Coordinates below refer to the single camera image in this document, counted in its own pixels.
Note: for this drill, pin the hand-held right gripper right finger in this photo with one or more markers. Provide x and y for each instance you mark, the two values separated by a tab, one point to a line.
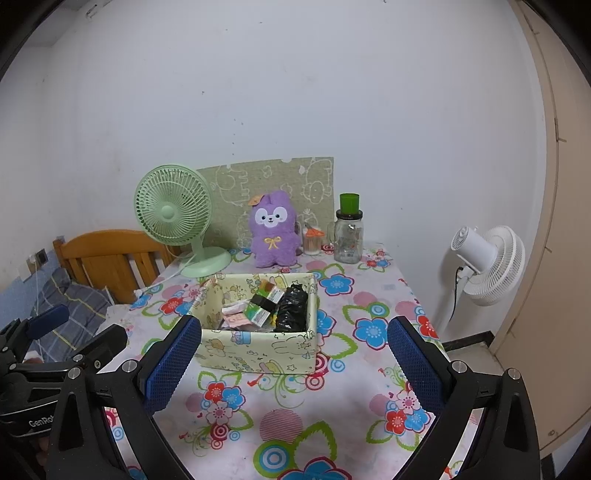
415	364

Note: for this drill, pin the clear cotton swab container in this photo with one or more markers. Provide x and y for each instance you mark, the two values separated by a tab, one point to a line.
312	244

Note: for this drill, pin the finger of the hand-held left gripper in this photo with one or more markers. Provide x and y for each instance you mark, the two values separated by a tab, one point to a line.
108	341
46	318

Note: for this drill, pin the green desk fan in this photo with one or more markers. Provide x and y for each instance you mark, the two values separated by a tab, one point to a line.
166	214

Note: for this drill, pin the floral tablecloth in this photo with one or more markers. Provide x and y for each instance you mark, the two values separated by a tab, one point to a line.
351	397

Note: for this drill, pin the purple plush toy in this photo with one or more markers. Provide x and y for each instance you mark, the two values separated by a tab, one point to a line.
274	244

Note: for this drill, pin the black plastic bag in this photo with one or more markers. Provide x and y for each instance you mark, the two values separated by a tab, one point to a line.
291	309

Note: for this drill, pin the white standing fan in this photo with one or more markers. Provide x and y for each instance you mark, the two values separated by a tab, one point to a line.
494	265

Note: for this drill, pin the green plastic cup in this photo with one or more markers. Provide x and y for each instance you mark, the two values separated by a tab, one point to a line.
350	203

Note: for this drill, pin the green cartoon printed board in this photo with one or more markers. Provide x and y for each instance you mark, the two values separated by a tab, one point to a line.
281	177

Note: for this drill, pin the orange scissors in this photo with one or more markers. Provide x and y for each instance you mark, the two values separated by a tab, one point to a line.
315	232

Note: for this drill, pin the green orange packet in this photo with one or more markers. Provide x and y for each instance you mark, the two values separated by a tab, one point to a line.
263	302

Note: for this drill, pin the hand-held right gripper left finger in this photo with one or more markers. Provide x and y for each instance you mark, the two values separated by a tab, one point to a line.
171	364

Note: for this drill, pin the yellow printed storage box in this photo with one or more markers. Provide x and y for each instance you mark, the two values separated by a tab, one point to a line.
258	353

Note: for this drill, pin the glass mug jar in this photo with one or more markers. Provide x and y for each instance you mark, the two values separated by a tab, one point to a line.
347	242

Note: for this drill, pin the pink packet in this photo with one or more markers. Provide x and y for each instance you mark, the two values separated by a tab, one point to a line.
236	318

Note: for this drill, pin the grey plaid pillow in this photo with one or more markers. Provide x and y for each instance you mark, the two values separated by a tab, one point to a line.
74	304

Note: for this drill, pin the beige door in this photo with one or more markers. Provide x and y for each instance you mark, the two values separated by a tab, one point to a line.
558	277

